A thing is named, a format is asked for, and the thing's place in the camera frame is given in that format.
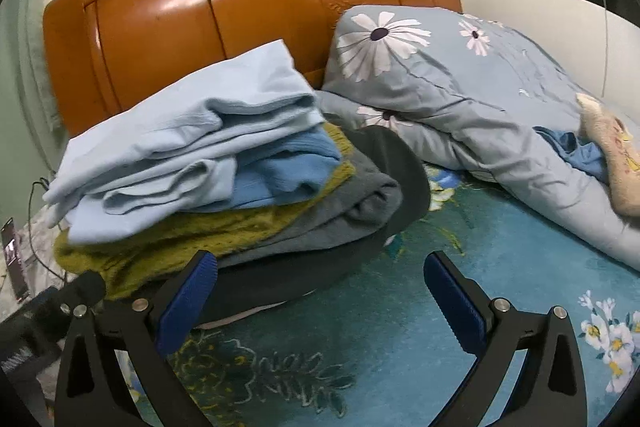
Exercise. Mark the beige fuzzy sweater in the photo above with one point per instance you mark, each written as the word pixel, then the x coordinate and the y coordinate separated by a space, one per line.
pixel 621 156

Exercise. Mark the dark blue garment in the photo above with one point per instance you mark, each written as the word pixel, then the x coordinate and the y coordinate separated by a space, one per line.
pixel 581 154

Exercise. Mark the olive folded garment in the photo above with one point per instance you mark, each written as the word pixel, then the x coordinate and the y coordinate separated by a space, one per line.
pixel 166 248

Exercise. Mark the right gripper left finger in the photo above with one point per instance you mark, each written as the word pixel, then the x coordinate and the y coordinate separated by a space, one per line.
pixel 91 388

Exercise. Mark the black phone on nightstand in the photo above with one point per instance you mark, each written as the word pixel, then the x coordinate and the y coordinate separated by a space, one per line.
pixel 14 261

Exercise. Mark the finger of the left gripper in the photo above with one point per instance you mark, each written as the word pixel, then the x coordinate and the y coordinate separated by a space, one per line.
pixel 87 289

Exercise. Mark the teal floral bed blanket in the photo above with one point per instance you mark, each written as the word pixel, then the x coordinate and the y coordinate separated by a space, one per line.
pixel 374 349

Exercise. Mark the blue folded garment on stack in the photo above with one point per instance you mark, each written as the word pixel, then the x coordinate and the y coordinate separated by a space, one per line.
pixel 292 169

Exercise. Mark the light blue long-sleeve shirt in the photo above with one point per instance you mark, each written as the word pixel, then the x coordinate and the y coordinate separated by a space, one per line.
pixel 177 149

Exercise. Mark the grey-blue floral duvet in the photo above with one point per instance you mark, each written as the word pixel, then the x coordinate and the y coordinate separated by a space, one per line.
pixel 466 94

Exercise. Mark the orange wooden headboard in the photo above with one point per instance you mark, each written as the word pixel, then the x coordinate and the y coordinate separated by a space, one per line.
pixel 105 56

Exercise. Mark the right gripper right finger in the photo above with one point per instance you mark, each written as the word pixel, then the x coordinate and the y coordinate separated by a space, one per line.
pixel 550 389

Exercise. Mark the grey folded garment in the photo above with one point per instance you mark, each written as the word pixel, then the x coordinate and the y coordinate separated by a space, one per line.
pixel 359 207

